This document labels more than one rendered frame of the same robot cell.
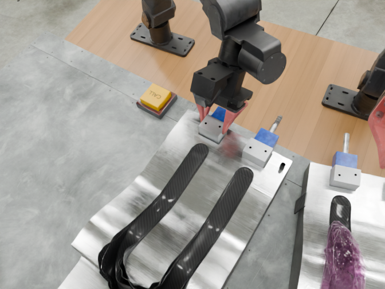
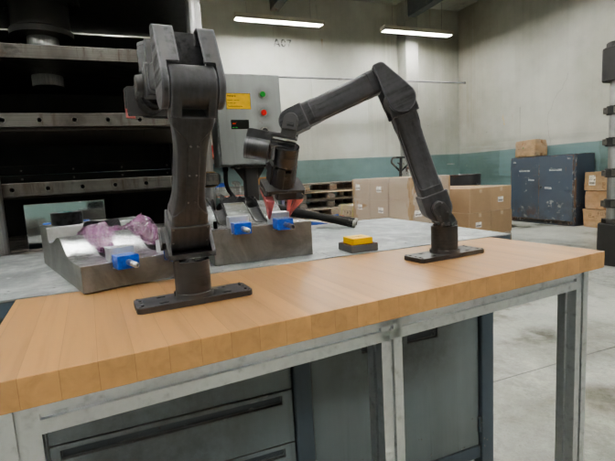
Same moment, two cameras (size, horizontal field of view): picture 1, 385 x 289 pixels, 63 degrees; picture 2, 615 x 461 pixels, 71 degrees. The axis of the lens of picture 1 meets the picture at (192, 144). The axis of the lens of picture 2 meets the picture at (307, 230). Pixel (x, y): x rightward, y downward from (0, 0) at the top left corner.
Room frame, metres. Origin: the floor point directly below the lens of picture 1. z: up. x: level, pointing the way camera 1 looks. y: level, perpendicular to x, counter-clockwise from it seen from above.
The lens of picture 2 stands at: (0.92, -1.03, 1.01)
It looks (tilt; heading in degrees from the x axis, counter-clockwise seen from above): 7 degrees down; 116
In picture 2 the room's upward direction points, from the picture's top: 3 degrees counter-clockwise
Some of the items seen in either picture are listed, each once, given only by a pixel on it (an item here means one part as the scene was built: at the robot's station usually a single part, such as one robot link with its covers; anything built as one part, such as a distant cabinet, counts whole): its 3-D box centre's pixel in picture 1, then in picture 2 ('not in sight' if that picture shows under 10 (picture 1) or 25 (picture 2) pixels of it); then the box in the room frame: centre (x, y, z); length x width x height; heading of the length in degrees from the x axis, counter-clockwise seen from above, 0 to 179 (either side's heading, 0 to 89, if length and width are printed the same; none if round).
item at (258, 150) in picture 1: (267, 138); (242, 228); (0.31, -0.16, 0.89); 0.13 x 0.05 x 0.05; 138
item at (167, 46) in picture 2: not in sight; (174, 85); (0.39, -0.44, 1.17); 0.30 x 0.09 x 0.12; 143
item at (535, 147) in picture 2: not in sight; (531, 148); (1.09, 7.46, 1.26); 0.42 x 0.33 x 0.29; 138
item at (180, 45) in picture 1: (160, 30); (444, 240); (0.76, 0.04, 0.84); 0.20 x 0.07 x 0.08; 53
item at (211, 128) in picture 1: (224, 116); (284, 223); (0.38, -0.08, 0.89); 0.13 x 0.05 x 0.05; 138
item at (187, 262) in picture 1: (179, 223); (238, 209); (0.16, 0.05, 0.92); 0.35 x 0.16 x 0.09; 138
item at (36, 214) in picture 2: not in sight; (76, 219); (-0.81, 0.20, 0.87); 0.50 x 0.27 x 0.17; 138
